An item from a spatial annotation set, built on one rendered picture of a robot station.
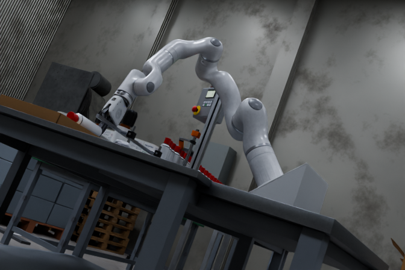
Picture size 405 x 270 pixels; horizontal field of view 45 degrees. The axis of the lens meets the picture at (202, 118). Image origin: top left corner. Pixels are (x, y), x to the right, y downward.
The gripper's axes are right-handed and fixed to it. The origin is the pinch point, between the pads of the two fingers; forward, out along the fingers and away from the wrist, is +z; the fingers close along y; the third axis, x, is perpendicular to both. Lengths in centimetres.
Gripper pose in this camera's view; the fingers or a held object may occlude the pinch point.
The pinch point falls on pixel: (101, 128)
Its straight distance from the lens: 203.4
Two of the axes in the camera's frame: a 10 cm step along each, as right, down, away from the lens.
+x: -8.9, -2.5, 3.8
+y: 1.5, 6.2, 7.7
